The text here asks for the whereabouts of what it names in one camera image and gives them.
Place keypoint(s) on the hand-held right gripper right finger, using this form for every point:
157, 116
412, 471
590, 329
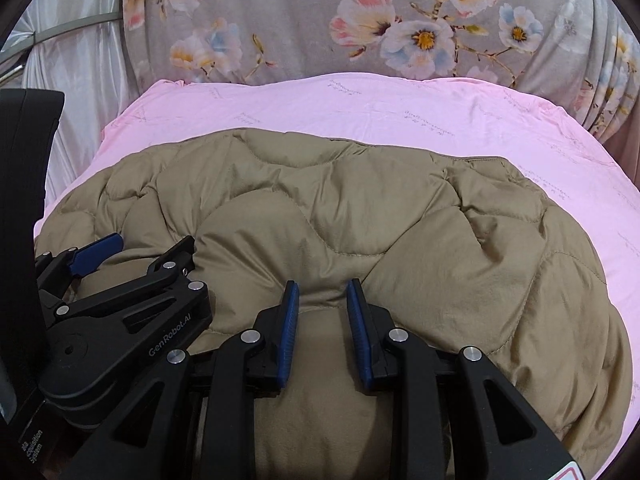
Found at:
357, 340

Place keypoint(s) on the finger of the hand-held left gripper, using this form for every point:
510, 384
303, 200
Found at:
100, 250
165, 285

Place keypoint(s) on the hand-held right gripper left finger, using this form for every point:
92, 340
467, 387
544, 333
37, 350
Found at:
289, 340

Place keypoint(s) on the olive quilted jacket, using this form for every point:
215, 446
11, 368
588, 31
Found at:
400, 240

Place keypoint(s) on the white satin curtain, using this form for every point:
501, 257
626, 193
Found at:
85, 90

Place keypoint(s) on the pink blanket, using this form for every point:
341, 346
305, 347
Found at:
350, 110

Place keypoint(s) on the grey floral cloth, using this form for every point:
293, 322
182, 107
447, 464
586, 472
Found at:
300, 20

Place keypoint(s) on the beige curtain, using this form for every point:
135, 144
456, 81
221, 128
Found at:
627, 155

